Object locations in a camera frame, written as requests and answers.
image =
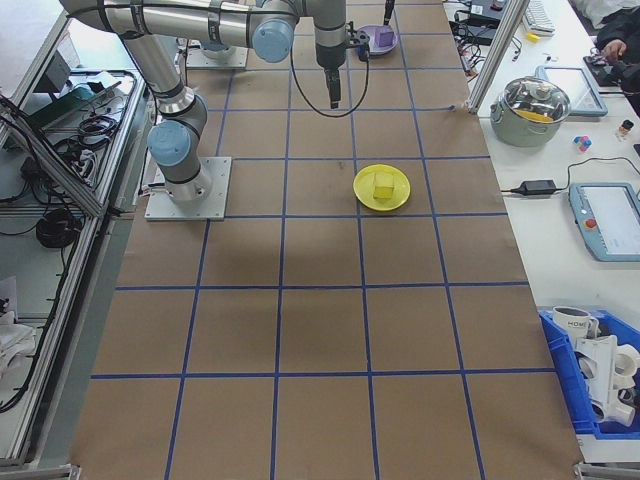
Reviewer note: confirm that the purple cube block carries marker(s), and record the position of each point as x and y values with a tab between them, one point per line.
385	37

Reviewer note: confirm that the yellow cube block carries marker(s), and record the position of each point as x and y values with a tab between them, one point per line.
384	186

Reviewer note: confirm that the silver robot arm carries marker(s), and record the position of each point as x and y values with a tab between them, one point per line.
170	20
217	50

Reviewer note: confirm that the black sleeved forearm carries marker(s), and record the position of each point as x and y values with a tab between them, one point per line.
625	25

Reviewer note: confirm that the person's hand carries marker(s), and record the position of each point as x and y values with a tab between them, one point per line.
616	50

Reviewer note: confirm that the light purple round plate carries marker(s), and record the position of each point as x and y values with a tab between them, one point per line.
367	47

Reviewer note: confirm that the yellow round plate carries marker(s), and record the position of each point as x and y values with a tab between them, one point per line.
365	192

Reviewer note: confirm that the white keyboard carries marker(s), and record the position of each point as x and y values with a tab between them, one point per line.
540	15

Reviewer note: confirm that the stainless steel pot glass lid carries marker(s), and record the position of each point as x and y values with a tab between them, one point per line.
525	117

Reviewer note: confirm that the light blue teach pendant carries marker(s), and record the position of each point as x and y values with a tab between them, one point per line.
607	220
575	87

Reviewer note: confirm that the small colourful cube cluster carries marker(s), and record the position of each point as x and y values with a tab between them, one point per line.
582	143

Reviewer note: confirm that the green flat board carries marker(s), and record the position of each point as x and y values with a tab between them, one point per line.
75	102

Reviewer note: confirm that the small bottle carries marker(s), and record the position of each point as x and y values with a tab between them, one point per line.
625	129

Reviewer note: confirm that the white mug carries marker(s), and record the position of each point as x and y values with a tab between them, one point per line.
572	322

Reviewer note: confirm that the blue plastic bin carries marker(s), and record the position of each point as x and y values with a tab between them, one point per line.
560	365

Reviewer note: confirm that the white pipe fittings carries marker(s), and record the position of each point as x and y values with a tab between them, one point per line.
605	370

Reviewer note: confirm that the white cloth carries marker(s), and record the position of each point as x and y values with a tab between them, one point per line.
15	340

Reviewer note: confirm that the aluminium corner bar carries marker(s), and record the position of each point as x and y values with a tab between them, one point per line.
607	472
40	472

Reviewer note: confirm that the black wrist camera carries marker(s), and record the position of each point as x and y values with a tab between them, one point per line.
361	42

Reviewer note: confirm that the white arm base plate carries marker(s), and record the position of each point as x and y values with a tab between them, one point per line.
237	59
215	200

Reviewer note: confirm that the aluminium profile post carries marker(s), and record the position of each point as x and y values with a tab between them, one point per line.
495	50

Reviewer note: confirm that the V-shaped metal bar frame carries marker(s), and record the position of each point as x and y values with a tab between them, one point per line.
55	165

